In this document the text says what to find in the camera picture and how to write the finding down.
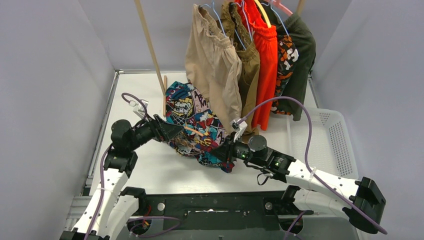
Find light blue wire hanger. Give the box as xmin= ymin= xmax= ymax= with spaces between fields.
xmin=198 ymin=1 xmax=229 ymax=37

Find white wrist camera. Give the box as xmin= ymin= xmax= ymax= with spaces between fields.
xmin=128 ymin=99 xmax=149 ymax=120
xmin=231 ymin=118 xmax=248 ymax=143

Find wooden clothes rack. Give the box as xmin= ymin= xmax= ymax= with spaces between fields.
xmin=133 ymin=0 xmax=307 ymax=117

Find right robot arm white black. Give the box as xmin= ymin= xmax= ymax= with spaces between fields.
xmin=210 ymin=133 xmax=388 ymax=235

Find pink plastic hanger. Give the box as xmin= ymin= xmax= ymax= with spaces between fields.
xmin=267 ymin=0 xmax=293 ymax=16

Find dark green patterned shorts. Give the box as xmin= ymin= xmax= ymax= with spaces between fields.
xmin=260 ymin=12 xmax=316 ymax=121

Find olive brown shorts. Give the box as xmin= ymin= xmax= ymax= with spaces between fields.
xmin=220 ymin=1 xmax=260 ymax=118

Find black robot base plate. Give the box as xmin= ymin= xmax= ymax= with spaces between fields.
xmin=118 ymin=187 xmax=312 ymax=240

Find red orange shorts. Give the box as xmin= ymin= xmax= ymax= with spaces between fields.
xmin=235 ymin=0 xmax=279 ymax=132

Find white plastic basket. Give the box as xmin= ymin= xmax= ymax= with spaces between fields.
xmin=286 ymin=108 xmax=360 ymax=180

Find cream wooden hanger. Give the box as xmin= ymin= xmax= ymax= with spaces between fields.
xmin=254 ymin=0 xmax=272 ymax=29

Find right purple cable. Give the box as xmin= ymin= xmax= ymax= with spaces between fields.
xmin=236 ymin=96 xmax=388 ymax=236

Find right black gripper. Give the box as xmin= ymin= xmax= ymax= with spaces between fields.
xmin=210 ymin=131 xmax=265 ymax=167

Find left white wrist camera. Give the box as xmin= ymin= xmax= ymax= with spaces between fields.
xmin=128 ymin=99 xmax=149 ymax=120

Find beige shorts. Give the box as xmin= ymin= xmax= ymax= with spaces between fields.
xmin=184 ymin=4 xmax=242 ymax=133

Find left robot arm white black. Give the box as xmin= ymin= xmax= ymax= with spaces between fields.
xmin=60 ymin=114 xmax=184 ymax=240

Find comic print shorts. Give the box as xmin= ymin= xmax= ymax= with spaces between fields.
xmin=165 ymin=81 xmax=235 ymax=173

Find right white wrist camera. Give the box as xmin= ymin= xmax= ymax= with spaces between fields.
xmin=231 ymin=118 xmax=248 ymax=143

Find wooden clothes hanger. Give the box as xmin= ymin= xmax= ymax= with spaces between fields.
xmin=183 ymin=125 xmax=205 ymax=137

